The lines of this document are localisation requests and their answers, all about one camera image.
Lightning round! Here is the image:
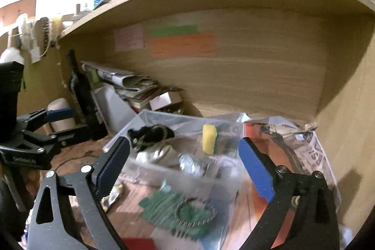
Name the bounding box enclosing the green sticky note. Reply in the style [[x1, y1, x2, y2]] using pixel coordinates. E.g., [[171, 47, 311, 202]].
[[150, 25, 199, 37]]

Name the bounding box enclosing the white plastic folder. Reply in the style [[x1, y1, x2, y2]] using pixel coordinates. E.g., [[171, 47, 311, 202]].
[[91, 85, 139, 135]]

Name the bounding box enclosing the wooden shelf unit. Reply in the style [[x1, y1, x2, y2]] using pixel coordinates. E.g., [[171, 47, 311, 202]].
[[57, 0, 375, 239]]

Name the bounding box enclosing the black knitted cloth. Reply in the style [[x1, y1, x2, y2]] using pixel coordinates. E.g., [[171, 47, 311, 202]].
[[128, 124, 175, 151]]

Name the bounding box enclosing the pink sticky note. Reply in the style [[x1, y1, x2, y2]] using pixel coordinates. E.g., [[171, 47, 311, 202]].
[[114, 25, 145, 52]]

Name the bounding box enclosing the clear plastic storage box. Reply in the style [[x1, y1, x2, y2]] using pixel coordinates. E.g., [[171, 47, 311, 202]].
[[102, 109, 247, 250]]

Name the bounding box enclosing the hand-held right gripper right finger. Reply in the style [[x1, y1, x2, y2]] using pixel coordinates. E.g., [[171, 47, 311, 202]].
[[238, 137, 341, 250]]

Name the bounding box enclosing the black beaded ring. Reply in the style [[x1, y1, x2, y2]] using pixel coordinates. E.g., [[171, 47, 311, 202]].
[[175, 198, 218, 228]]

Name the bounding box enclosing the yellow sponge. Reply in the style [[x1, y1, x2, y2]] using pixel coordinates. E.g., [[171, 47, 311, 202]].
[[202, 124, 218, 155]]

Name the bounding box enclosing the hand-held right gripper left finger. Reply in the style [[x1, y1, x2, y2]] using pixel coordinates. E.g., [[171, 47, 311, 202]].
[[27, 136, 131, 250]]

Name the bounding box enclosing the green knitted cloth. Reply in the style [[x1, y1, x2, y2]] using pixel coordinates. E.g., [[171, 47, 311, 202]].
[[139, 188, 218, 239]]

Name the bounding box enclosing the crumpled silver foil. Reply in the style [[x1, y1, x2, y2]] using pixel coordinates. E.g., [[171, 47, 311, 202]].
[[135, 144, 180, 167]]

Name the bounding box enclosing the orange sticky note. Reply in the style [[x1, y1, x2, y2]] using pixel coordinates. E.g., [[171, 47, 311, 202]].
[[151, 32, 218, 58]]

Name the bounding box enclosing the stack of newspapers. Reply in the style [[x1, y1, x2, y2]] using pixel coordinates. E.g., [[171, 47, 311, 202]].
[[80, 60, 183, 110]]

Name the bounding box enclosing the small cardboard box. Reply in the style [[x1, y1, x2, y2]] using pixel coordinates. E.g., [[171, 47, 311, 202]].
[[149, 91, 183, 112]]

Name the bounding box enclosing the beige cylinder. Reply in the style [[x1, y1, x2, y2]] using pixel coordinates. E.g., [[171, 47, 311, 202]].
[[47, 97, 77, 133]]

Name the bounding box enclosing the dark glass bottle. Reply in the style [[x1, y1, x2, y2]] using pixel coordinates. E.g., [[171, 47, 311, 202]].
[[66, 49, 98, 140]]

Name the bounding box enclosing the red flat object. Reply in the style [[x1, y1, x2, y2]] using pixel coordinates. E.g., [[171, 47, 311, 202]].
[[121, 238, 156, 250]]

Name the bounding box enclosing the crumpled foil wrapper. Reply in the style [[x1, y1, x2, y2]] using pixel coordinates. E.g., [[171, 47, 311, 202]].
[[100, 182, 124, 213]]

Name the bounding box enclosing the printed clear plastic bag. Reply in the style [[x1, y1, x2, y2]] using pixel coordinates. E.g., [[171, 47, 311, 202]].
[[243, 113, 342, 247]]

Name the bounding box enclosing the brown cardboard sheet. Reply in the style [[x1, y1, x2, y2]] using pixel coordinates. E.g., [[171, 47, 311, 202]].
[[0, 0, 37, 28]]

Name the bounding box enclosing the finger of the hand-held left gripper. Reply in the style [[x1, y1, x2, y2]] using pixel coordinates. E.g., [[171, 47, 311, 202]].
[[26, 125, 99, 148], [17, 107, 75, 131]]

